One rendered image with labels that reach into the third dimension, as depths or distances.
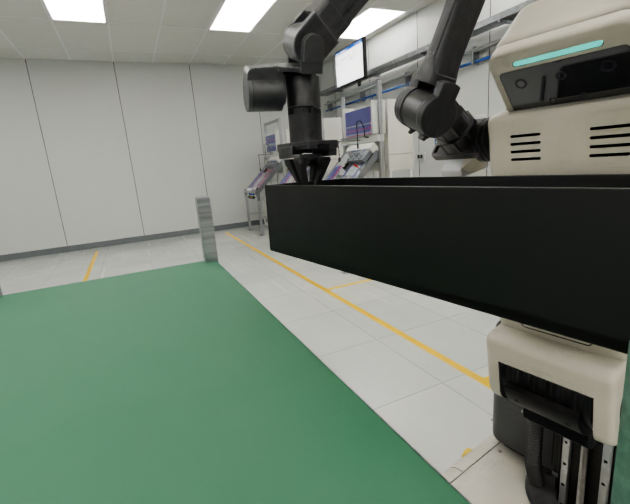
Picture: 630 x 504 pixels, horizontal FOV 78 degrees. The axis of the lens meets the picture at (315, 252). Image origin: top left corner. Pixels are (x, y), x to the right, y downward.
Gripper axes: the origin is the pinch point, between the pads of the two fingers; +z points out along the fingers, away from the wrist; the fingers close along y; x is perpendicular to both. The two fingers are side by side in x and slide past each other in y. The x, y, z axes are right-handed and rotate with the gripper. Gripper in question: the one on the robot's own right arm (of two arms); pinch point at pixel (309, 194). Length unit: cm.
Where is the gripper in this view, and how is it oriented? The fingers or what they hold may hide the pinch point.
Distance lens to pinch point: 70.6
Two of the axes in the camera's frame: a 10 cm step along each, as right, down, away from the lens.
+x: 8.2, -1.8, 5.5
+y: 5.7, 1.5, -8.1
